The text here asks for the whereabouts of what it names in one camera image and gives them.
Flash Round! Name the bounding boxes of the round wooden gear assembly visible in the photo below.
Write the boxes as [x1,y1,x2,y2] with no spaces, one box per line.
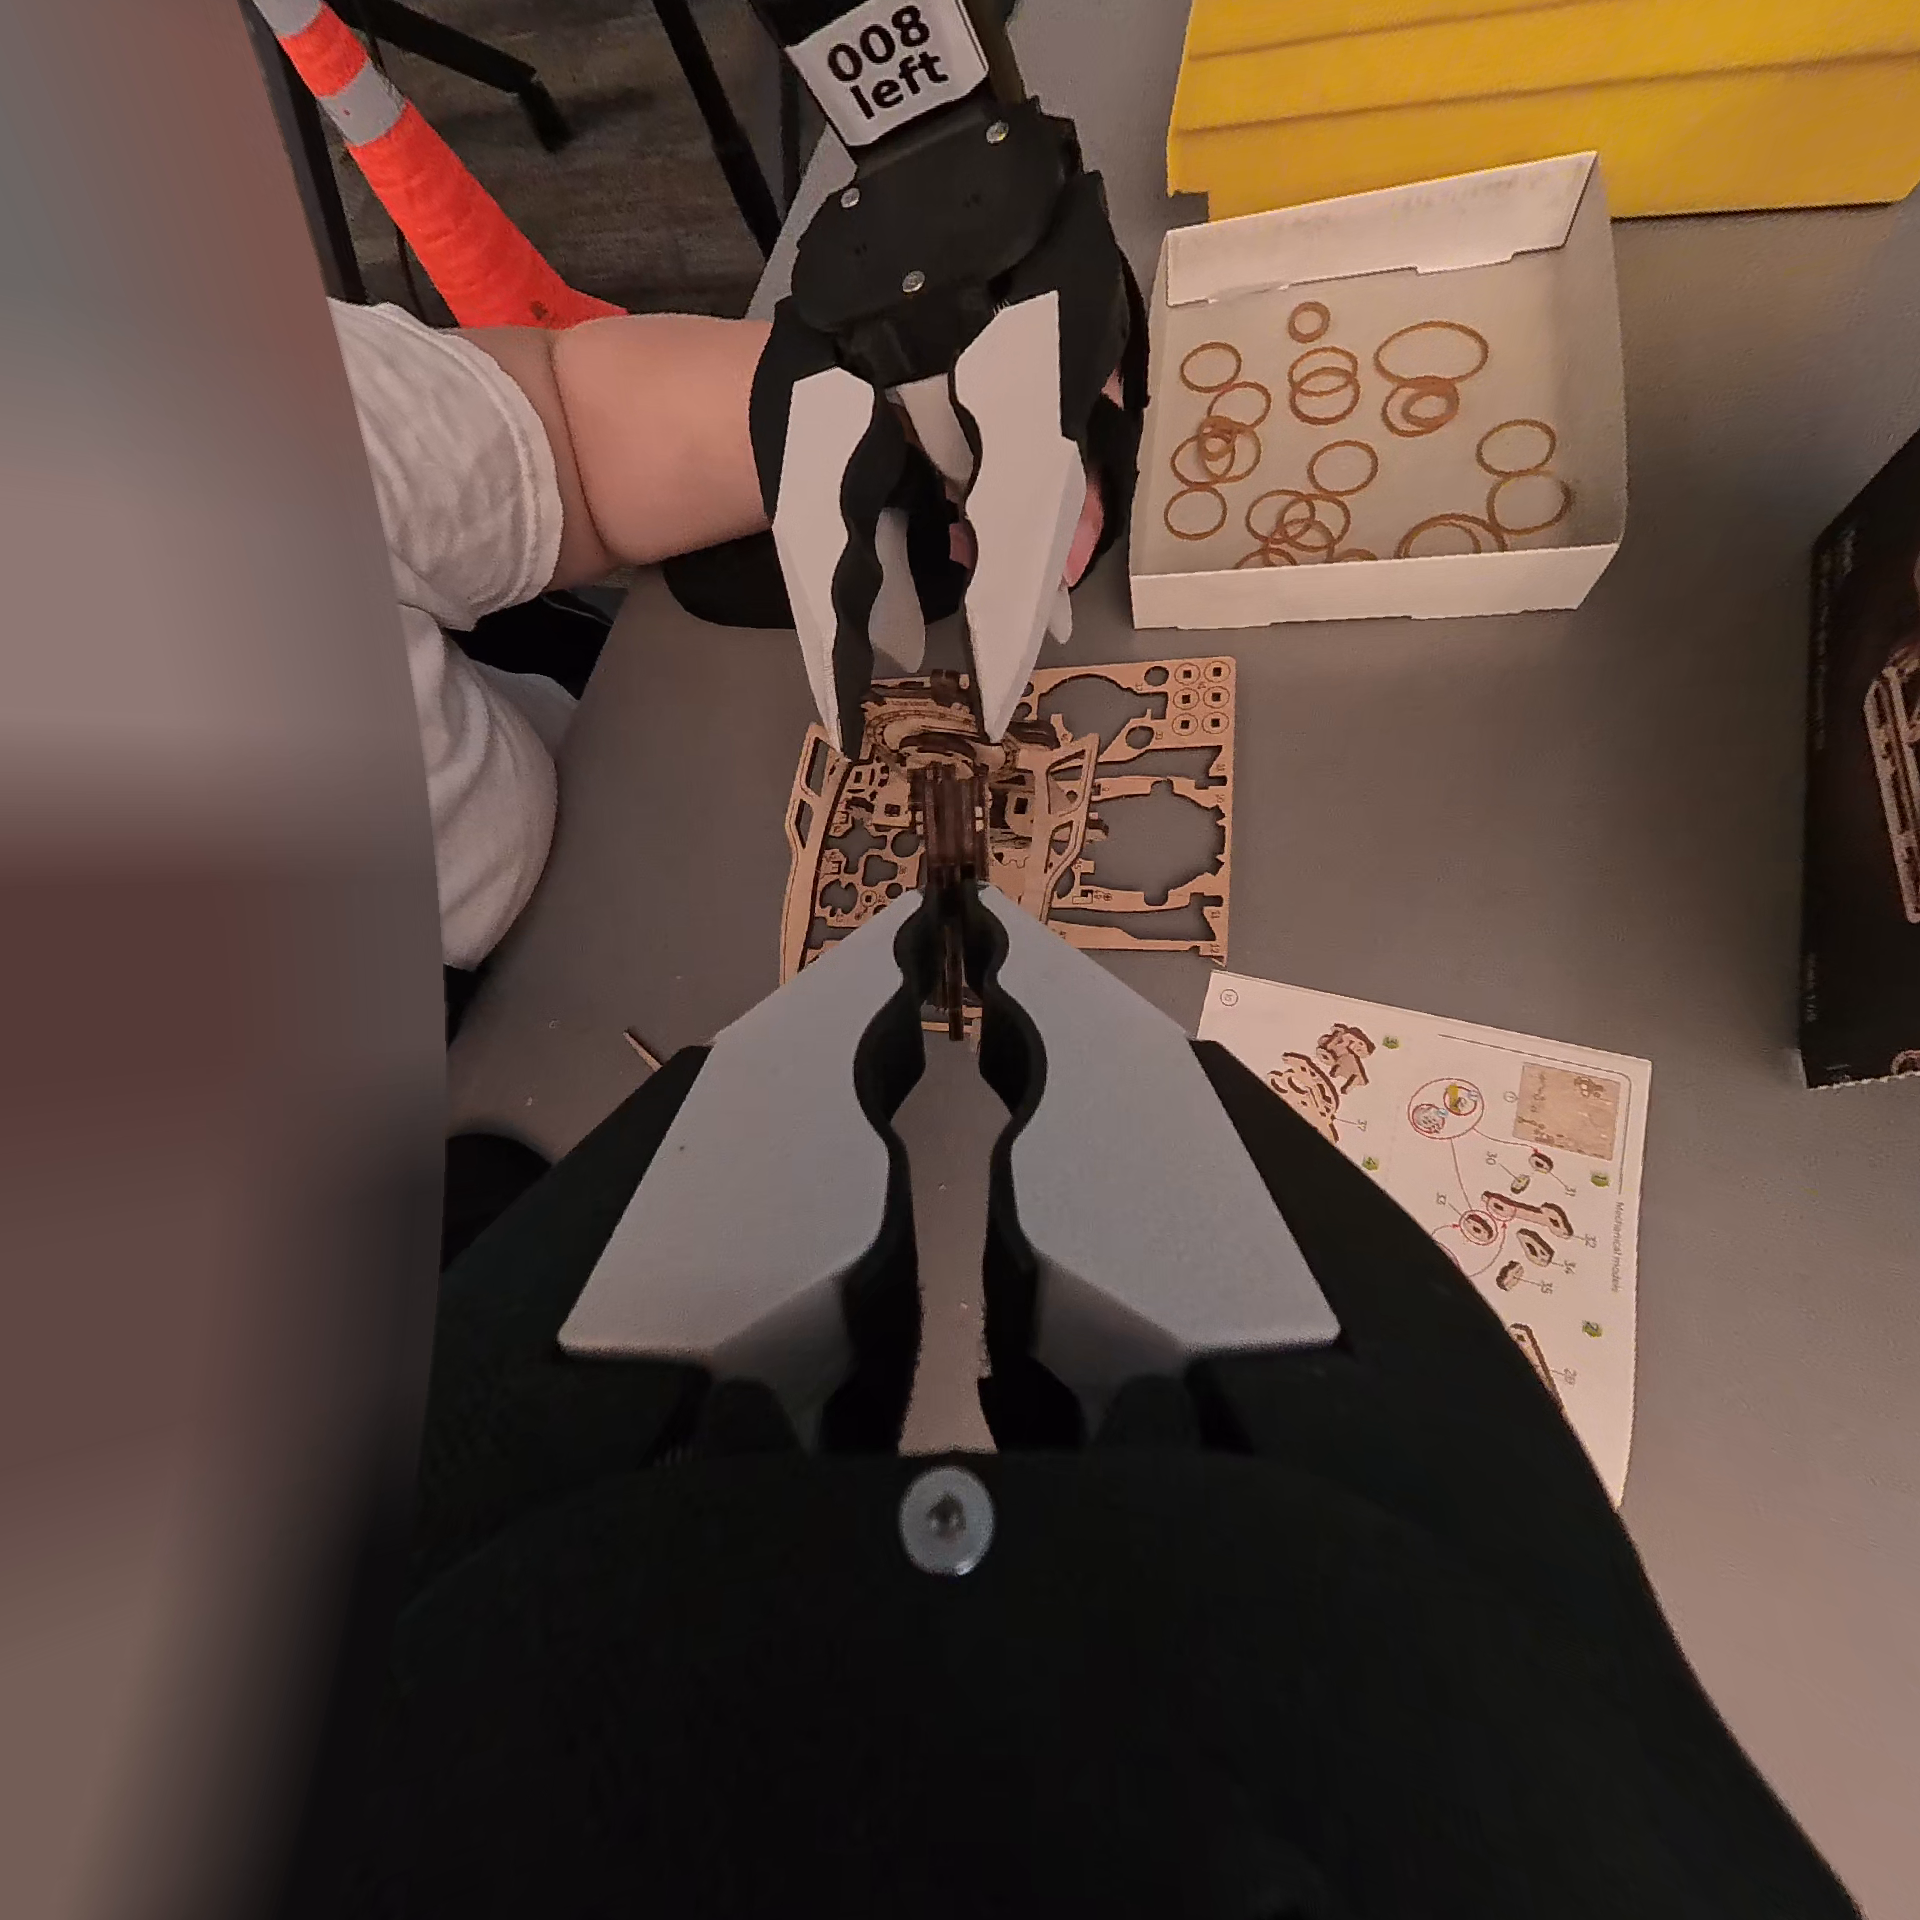
[861,669,1076,816]

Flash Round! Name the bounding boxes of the black metal stand legs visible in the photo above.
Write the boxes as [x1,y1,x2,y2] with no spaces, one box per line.
[337,0,783,261]

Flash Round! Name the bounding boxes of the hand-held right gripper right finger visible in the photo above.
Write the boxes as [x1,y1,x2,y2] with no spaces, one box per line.
[959,883,1343,1453]

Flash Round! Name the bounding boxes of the black model kit box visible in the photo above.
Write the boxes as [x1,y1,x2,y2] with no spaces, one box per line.
[1797,431,1920,1092]

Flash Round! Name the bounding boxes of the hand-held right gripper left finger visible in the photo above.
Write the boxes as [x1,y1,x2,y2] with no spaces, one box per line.
[556,883,943,1453]

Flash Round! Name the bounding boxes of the yellow plastic bin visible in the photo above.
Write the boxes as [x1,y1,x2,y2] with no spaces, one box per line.
[1166,0,1920,222]

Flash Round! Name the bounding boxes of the person's left forearm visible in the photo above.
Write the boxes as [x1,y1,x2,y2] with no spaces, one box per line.
[545,310,783,576]

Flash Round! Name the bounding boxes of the person's white shirt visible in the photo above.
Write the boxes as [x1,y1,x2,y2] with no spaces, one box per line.
[326,297,570,972]

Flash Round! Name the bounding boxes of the small wooden model assembly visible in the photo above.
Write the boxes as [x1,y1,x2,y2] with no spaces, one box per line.
[909,760,994,1043]

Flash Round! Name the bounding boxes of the paper instruction booklet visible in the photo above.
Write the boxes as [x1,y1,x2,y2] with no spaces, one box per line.
[1196,969,1655,1511]

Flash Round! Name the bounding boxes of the black wrist rest pad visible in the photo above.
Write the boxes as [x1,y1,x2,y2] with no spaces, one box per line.
[660,528,845,633]

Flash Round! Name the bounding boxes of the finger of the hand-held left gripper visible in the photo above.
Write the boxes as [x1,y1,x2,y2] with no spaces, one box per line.
[933,287,1087,743]
[767,363,916,755]

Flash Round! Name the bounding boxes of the punched wooden parts sheet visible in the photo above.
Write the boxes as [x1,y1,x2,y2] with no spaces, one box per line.
[778,656,1241,995]

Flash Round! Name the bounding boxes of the white cardboard tray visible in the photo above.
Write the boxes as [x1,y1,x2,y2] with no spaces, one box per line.
[1127,151,1635,633]

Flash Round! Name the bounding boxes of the orange safety cone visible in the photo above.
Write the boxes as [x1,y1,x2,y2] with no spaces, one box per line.
[244,0,627,327]

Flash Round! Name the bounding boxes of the pile of rubber bands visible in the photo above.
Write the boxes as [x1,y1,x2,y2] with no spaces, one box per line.
[1161,297,1578,572]

